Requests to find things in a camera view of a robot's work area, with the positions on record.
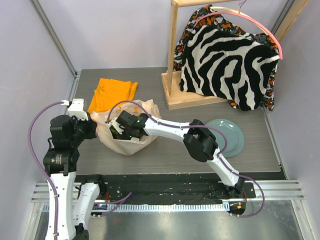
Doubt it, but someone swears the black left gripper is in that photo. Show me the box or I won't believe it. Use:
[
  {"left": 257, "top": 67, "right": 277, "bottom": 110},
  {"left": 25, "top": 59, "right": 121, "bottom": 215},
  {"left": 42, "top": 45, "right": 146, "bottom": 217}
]
[{"left": 70, "top": 111, "right": 98, "bottom": 145}]

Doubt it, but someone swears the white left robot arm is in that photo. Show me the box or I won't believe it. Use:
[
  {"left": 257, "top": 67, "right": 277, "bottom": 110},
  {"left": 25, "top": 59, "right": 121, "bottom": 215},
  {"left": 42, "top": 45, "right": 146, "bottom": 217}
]
[{"left": 43, "top": 115, "right": 107, "bottom": 240}]

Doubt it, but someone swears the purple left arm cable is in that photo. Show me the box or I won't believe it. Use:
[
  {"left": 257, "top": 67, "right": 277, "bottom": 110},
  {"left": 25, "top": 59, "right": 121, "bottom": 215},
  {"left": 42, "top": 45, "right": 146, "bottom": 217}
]
[{"left": 27, "top": 101, "right": 133, "bottom": 240}]

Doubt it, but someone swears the folded orange cloth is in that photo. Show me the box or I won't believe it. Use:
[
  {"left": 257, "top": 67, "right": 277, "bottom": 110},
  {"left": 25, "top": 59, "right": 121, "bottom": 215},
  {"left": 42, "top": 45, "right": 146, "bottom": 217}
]
[{"left": 88, "top": 78, "right": 138, "bottom": 114}]

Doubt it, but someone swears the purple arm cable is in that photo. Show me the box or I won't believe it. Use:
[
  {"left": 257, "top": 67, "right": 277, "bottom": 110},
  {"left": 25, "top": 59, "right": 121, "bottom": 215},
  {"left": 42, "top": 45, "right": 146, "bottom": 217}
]
[
  {"left": 106, "top": 100, "right": 265, "bottom": 219},
  {"left": 27, "top": 101, "right": 133, "bottom": 240}
]

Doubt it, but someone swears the green fake fruit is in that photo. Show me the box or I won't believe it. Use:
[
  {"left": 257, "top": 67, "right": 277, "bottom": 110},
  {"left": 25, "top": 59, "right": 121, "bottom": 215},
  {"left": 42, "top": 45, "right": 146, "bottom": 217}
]
[{"left": 109, "top": 126, "right": 119, "bottom": 139}]

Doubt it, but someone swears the pink clothes hanger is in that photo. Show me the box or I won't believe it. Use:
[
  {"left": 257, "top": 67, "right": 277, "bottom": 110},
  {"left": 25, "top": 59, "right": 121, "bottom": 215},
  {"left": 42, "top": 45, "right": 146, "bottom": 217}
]
[{"left": 192, "top": 10, "right": 284, "bottom": 60}]

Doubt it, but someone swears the grey round plate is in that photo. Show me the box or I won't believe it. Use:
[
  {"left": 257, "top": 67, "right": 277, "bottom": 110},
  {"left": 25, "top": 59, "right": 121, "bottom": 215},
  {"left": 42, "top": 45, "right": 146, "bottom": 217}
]
[{"left": 205, "top": 118, "right": 245, "bottom": 159}]

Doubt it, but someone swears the wooden clothes rack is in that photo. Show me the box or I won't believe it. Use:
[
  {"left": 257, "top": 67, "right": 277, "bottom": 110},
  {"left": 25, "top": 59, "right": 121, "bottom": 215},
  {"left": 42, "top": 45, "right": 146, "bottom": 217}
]
[{"left": 161, "top": 0, "right": 308, "bottom": 110}]

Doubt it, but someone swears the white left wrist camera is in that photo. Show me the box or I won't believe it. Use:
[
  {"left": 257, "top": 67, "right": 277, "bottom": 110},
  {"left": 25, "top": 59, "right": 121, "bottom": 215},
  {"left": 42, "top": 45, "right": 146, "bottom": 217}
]
[{"left": 61, "top": 98, "right": 89, "bottom": 121}]

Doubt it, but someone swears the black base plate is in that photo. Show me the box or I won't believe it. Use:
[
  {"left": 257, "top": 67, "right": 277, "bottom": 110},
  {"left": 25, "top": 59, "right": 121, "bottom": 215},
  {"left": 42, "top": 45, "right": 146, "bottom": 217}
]
[{"left": 77, "top": 181, "right": 256, "bottom": 201}]

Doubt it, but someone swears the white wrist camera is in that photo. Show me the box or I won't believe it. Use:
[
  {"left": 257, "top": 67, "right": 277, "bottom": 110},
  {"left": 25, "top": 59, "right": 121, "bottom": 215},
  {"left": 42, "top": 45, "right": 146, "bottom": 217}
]
[
  {"left": 61, "top": 98, "right": 89, "bottom": 121},
  {"left": 107, "top": 117, "right": 124, "bottom": 138}
]

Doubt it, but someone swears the zebra print garment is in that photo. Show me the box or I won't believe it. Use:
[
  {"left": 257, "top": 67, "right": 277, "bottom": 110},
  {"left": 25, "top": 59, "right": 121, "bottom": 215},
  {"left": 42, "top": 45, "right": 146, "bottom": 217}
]
[{"left": 179, "top": 25, "right": 280, "bottom": 111}]

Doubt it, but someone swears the orange patterned garment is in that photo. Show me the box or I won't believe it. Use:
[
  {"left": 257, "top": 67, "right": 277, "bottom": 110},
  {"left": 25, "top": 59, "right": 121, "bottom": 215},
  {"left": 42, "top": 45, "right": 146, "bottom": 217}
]
[{"left": 173, "top": 4, "right": 283, "bottom": 111}]

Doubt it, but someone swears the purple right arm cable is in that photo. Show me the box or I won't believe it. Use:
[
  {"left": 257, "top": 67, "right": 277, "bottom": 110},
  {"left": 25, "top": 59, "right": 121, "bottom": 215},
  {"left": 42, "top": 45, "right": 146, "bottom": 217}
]
[{"left": 106, "top": 100, "right": 265, "bottom": 219}]

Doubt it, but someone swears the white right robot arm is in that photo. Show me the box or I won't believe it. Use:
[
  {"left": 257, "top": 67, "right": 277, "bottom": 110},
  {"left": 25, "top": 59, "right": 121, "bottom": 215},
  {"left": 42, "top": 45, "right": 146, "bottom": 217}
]
[{"left": 108, "top": 110, "right": 245, "bottom": 198}]

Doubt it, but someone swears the banana print plastic bag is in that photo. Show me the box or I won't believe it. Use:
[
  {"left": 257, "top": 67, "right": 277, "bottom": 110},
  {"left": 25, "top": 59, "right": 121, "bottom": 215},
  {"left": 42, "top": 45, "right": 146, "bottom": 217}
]
[{"left": 90, "top": 102, "right": 156, "bottom": 156}]

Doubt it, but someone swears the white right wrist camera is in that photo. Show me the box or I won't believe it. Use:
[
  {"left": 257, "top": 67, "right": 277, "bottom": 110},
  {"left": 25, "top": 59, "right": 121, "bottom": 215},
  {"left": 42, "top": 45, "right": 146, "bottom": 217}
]
[{"left": 107, "top": 117, "right": 124, "bottom": 138}]

